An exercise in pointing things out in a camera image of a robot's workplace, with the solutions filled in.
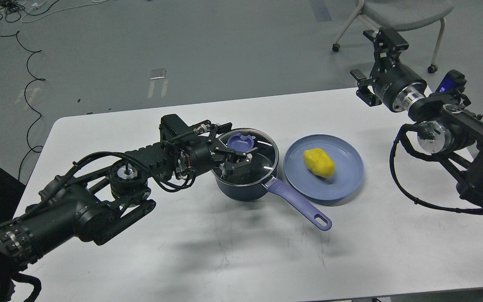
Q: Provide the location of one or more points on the dark blue saucepan purple handle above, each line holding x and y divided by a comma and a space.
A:
270, 184

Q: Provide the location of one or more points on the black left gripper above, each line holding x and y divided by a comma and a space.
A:
206, 151

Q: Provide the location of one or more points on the blue plate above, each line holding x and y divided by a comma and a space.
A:
347, 177

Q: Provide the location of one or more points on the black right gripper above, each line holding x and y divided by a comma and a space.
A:
391, 82

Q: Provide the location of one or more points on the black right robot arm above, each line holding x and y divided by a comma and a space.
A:
443, 130

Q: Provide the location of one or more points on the glass pot lid purple knob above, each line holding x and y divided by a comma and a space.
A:
261, 160

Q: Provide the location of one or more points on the grey office chair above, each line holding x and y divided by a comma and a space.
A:
401, 15

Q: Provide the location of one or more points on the yellow potato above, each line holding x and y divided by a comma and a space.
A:
318, 162

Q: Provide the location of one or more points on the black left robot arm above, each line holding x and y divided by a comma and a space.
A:
106, 192

